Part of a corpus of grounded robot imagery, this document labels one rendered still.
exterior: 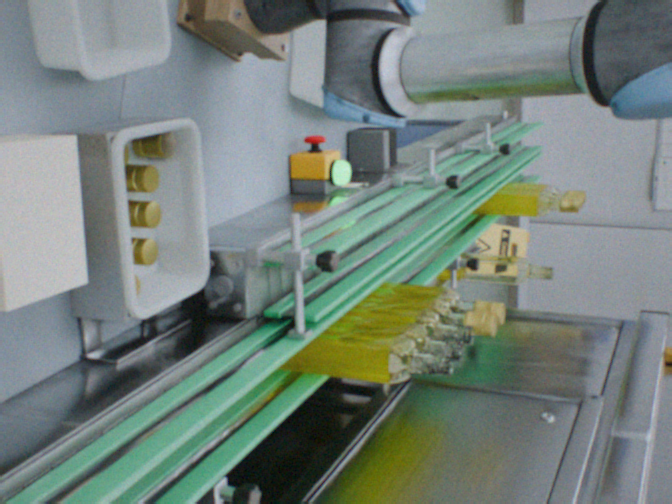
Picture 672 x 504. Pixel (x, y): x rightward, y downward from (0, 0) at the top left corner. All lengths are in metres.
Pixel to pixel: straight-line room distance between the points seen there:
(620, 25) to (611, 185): 6.16
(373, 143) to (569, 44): 0.85
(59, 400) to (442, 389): 0.65
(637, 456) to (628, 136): 5.86
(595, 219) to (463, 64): 6.13
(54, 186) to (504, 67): 0.51
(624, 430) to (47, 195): 0.85
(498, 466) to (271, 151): 0.66
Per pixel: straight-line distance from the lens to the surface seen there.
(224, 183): 1.35
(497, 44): 1.03
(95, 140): 0.99
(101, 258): 1.02
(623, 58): 0.93
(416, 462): 1.18
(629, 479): 1.19
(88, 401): 0.97
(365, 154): 1.78
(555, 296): 7.36
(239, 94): 1.39
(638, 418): 1.35
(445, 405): 1.35
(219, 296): 1.18
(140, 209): 1.07
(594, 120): 7.03
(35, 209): 0.90
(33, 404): 0.98
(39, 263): 0.91
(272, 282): 1.23
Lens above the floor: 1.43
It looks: 23 degrees down
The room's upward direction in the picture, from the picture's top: 94 degrees clockwise
